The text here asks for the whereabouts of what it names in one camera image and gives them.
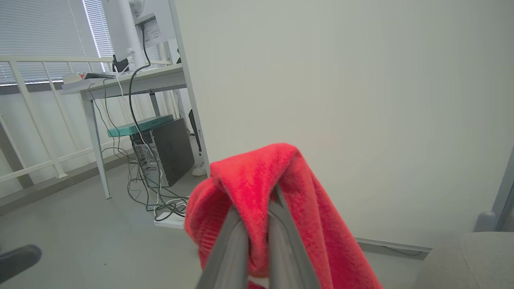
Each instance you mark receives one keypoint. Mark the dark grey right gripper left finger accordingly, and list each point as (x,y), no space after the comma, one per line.
(227,261)

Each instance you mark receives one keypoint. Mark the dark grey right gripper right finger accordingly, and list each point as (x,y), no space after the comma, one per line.
(287,261)

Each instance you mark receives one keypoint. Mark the red and white garment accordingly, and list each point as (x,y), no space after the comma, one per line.
(321,224)

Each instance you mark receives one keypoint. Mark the long plain white power strip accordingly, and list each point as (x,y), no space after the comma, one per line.
(168,222)

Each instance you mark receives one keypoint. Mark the white shoe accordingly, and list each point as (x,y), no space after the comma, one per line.
(199,170)

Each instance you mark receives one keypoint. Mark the black computer tower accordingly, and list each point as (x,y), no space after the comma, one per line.
(172,148)

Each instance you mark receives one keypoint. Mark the black hanging object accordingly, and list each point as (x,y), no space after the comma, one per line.
(194,128)

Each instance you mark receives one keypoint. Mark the teal flat box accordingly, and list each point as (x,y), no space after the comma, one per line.
(140,125)

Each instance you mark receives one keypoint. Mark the large white partition panel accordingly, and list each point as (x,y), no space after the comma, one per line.
(341,100)

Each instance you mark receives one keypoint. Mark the white desk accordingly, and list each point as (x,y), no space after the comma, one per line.
(156,78)

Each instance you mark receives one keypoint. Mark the grey partition foot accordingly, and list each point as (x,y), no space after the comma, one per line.
(486,222)

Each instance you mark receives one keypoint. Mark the dark grey rounded object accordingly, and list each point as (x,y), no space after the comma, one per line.
(18,259)

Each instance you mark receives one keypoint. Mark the small black desk gadget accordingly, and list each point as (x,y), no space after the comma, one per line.
(120,65)

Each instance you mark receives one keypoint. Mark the dark flat device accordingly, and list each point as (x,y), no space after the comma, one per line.
(98,75)

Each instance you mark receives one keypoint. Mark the white box on desk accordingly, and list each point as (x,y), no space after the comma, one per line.
(72,78)

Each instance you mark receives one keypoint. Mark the white monitor with stand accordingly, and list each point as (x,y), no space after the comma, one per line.
(120,28)

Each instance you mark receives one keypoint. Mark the white metal railing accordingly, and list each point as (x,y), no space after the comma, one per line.
(48,59)

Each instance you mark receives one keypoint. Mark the white window blinds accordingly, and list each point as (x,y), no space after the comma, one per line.
(40,28)

